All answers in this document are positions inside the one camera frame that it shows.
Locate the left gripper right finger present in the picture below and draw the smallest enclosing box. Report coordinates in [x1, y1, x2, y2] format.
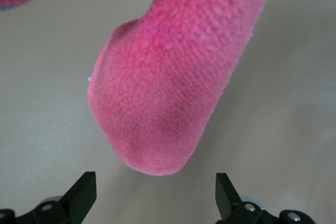
[215, 173, 316, 224]

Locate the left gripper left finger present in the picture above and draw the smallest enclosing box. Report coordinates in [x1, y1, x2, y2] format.
[0, 171, 97, 224]

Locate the pink microfibre towel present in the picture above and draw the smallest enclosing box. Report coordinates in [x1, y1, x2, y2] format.
[0, 0, 280, 177]

